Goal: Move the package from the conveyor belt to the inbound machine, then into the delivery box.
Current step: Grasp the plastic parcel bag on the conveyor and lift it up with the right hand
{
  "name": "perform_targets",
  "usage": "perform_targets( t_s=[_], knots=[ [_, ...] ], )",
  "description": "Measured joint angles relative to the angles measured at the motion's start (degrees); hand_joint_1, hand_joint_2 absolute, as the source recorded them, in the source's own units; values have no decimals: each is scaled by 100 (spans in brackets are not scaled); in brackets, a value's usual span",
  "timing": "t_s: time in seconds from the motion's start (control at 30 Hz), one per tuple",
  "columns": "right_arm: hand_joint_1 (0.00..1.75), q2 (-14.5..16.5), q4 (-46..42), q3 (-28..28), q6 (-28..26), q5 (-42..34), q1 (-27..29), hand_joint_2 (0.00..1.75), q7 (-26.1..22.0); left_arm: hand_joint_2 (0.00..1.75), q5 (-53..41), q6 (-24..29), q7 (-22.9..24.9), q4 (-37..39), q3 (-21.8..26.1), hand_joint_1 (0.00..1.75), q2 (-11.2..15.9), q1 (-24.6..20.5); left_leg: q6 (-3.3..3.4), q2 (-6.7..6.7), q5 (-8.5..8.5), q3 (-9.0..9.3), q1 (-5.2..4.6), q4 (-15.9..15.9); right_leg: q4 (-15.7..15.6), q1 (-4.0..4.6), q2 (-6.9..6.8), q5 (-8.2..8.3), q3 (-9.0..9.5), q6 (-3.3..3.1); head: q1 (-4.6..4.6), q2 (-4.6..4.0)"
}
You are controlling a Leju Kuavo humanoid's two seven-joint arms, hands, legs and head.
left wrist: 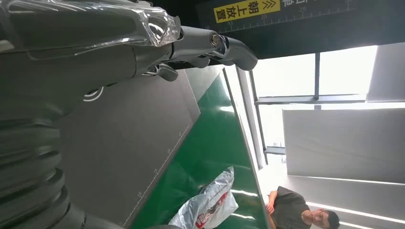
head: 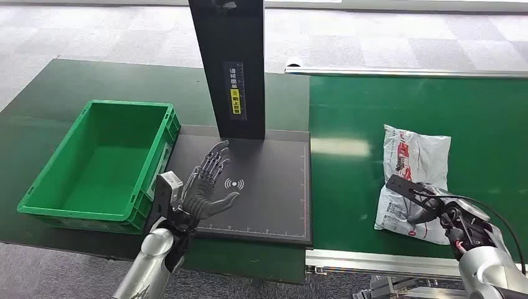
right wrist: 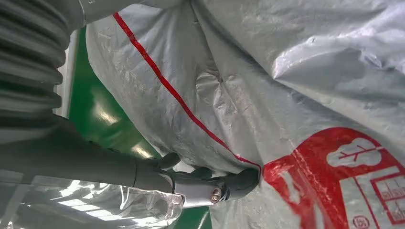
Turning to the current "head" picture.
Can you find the green plastic crate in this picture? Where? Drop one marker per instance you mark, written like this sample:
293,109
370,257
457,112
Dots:
103,173

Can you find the black right wrist camera bracket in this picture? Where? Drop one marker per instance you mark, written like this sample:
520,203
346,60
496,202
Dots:
402,185

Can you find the black and yellow label sticker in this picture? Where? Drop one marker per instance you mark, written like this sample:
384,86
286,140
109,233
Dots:
236,91

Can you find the white plastic mailer package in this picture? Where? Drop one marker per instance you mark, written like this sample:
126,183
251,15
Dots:
416,157

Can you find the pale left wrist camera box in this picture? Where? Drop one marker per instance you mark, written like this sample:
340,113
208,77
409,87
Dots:
168,185

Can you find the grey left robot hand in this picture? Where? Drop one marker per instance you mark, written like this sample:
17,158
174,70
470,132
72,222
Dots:
204,194

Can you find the black inbound scanner machine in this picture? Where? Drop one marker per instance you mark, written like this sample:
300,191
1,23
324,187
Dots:
264,194

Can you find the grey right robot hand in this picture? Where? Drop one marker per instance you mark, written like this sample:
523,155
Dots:
453,202

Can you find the metal conveyor support frame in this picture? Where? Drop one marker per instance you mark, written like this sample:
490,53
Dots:
396,289

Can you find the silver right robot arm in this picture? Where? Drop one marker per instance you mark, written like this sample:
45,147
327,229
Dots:
489,268

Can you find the green conveyor belt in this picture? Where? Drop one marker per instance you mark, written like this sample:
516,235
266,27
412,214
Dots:
478,136

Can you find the silver conveyor side rail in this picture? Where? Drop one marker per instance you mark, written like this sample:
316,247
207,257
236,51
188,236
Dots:
371,262
404,72

